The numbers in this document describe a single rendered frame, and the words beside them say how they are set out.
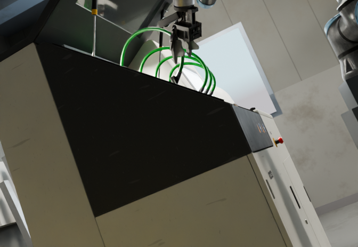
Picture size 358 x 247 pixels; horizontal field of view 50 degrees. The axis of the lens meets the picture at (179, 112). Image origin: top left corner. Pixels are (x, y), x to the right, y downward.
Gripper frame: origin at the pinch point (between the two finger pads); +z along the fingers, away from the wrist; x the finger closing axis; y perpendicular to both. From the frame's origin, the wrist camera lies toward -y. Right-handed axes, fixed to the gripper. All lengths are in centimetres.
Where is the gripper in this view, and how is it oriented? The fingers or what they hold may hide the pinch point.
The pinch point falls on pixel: (181, 57)
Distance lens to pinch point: 146.1
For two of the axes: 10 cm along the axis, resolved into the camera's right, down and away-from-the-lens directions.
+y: 7.4, 3.2, -5.9
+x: 6.7, -4.0, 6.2
